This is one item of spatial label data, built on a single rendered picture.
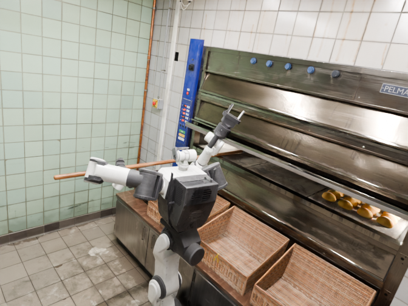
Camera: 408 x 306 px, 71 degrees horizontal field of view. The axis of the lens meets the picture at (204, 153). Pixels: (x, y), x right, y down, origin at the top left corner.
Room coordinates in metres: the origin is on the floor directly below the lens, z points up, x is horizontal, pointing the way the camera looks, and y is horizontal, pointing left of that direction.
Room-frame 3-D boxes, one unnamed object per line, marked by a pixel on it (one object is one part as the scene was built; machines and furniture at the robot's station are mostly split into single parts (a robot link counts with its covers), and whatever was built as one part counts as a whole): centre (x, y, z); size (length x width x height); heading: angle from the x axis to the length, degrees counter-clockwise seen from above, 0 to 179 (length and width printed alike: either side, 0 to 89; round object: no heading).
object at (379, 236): (2.08, -0.56, 1.16); 1.80 x 0.06 x 0.04; 47
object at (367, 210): (1.99, -1.27, 1.21); 0.61 x 0.48 x 0.06; 137
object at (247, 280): (1.86, -0.37, 0.72); 0.56 x 0.49 x 0.28; 46
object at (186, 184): (1.42, 0.06, 1.27); 0.34 x 0.30 x 0.36; 127
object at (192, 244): (1.40, 0.04, 1.00); 0.28 x 0.13 x 0.18; 47
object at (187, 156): (1.47, 0.10, 1.47); 0.10 x 0.07 x 0.09; 127
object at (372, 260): (2.07, -0.54, 1.02); 1.79 x 0.11 x 0.19; 47
